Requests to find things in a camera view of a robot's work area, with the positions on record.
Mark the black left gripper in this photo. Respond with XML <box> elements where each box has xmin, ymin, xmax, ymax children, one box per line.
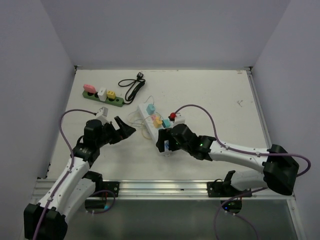
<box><xmin>96</xmin><ymin>116</ymin><xmax>136</xmax><ymax>148</ymax></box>

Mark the teal cube plug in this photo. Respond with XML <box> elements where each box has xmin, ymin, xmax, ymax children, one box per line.
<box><xmin>162</xmin><ymin>119</ymin><xmax>171</xmax><ymax>129</ymax></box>

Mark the white multi-socket power strip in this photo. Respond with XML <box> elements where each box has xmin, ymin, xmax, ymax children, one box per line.
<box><xmin>137</xmin><ymin>103</ymin><xmax>172</xmax><ymax>157</ymax></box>

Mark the light blue charger plug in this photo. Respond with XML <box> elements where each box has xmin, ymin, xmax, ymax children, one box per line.
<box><xmin>146</xmin><ymin>103</ymin><xmax>156</xmax><ymax>115</ymax></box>

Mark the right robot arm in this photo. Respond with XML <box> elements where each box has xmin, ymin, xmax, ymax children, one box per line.
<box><xmin>155</xmin><ymin>124</ymin><xmax>299</xmax><ymax>197</ymax></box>

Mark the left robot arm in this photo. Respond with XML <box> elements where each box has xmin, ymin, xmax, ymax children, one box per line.
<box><xmin>23</xmin><ymin>116</ymin><xmax>136</xmax><ymax>240</ymax></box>

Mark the small yellow plug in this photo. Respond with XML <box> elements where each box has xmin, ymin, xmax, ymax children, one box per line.
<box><xmin>106</xmin><ymin>90</ymin><xmax>117</xmax><ymax>100</ymax></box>

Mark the pink plug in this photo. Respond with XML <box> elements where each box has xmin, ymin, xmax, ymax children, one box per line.
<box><xmin>83</xmin><ymin>84</ymin><xmax>97</xmax><ymax>94</ymax></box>

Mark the green power strip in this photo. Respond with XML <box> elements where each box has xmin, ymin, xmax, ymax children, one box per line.
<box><xmin>82</xmin><ymin>90</ymin><xmax>125</xmax><ymax>108</ymax></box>

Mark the white cube charger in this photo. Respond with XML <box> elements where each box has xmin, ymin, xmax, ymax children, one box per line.
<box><xmin>97</xmin><ymin>87</ymin><xmax>107</xmax><ymax>102</ymax></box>

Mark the white usb cable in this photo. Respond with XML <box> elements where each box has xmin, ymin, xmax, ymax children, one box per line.
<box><xmin>127</xmin><ymin>95</ymin><xmax>157</xmax><ymax>131</ymax></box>

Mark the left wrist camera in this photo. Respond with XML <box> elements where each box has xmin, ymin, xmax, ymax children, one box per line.
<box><xmin>95</xmin><ymin>107</ymin><xmax>109</xmax><ymax>125</ymax></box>

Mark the aluminium mounting rail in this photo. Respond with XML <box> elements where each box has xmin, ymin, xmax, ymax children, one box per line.
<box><xmin>31</xmin><ymin>179</ymin><xmax>295</xmax><ymax>200</ymax></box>

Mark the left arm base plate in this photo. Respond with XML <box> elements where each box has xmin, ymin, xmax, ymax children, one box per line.
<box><xmin>90</xmin><ymin>181</ymin><xmax>120</xmax><ymax>198</ymax></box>

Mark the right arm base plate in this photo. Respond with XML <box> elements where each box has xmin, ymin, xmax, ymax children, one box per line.
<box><xmin>206</xmin><ymin>179</ymin><xmax>252</xmax><ymax>198</ymax></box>

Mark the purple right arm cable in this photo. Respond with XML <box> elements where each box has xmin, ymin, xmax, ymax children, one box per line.
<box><xmin>174</xmin><ymin>104</ymin><xmax>312</xmax><ymax>240</ymax></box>

